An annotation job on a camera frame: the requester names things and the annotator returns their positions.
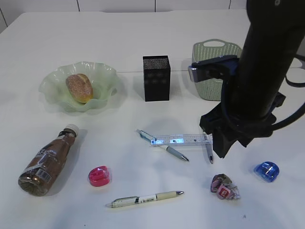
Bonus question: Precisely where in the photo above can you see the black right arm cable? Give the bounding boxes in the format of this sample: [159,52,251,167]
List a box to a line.
[220,53,305,132]

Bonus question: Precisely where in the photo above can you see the cream white pen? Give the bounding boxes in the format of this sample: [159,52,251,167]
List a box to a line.
[105,191,184,208]

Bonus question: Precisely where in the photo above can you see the green woven plastic basket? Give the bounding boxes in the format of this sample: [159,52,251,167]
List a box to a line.
[192,39,242,101]

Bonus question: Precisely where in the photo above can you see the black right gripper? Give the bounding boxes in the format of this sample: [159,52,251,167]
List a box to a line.
[200,92,286,158]

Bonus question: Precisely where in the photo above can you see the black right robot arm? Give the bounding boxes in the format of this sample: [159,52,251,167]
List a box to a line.
[192,0,305,158]

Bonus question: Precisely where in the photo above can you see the sesame bread roll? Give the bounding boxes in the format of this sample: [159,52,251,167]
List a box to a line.
[65,73,93,104]

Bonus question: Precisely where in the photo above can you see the teal white pen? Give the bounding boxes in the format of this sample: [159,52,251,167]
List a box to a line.
[136,129,189,162]

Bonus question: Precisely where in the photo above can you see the clear plastic ruler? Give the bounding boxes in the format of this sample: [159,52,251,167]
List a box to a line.
[151,133,213,146]

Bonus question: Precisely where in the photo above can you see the black pen holder box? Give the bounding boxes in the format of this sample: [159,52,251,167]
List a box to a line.
[142,55,171,102]

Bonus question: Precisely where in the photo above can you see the grey white pen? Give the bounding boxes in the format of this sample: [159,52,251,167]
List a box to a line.
[203,132,214,164]

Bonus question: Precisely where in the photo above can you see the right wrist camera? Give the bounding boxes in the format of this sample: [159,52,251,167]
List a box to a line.
[188,55,239,83]

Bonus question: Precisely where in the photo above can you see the blue pencil sharpener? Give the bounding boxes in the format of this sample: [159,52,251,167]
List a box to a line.
[254,161,280,183]

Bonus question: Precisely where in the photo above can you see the large paper ball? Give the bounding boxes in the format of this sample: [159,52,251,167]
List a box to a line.
[210,174,240,200]

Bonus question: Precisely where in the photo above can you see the pink pencil sharpener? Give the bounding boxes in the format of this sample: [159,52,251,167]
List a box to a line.
[88,166,112,187]

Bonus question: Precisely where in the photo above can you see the brown drink bottle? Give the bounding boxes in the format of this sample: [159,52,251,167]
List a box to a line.
[18,124,79,197]

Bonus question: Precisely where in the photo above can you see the green ruffled glass plate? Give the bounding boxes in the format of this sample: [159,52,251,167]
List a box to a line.
[39,61,119,112]

